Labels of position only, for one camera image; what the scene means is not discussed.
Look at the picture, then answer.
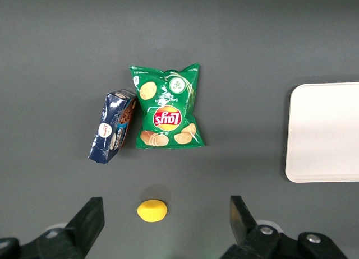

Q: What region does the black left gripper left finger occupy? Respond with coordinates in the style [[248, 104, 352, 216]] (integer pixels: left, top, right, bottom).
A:
[[0, 196, 105, 259]]

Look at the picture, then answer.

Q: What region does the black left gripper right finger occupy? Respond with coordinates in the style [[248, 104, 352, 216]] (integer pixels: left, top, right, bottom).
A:
[[221, 195, 348, 259]]

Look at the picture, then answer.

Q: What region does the beige plastic tray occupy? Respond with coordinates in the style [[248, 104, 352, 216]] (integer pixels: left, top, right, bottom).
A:
[[284, 81, 359, 183]]

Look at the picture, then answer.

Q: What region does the yellow lemon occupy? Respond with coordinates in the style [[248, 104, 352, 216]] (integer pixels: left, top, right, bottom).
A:
[[136, 199, 168, 223]]

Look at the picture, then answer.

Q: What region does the blue cookie box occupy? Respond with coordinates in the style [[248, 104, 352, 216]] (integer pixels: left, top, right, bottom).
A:
[[88, 88, 139, 165]]

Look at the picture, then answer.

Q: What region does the green Lays chips bag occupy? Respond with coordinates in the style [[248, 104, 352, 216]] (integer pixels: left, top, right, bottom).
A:
[[129, 62, 205, 150]]

